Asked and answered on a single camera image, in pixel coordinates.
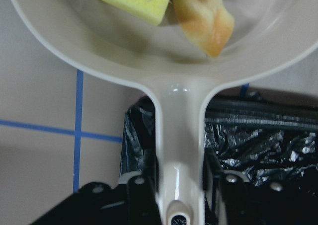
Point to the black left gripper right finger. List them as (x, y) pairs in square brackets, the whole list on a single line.
[(225, 193)]

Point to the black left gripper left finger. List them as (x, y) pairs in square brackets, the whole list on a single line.
[(141, 196)]

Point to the beige dustpan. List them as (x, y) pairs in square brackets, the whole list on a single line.
[(110, 44)]

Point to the bin with black bag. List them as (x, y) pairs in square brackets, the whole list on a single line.
[(274, 147)]

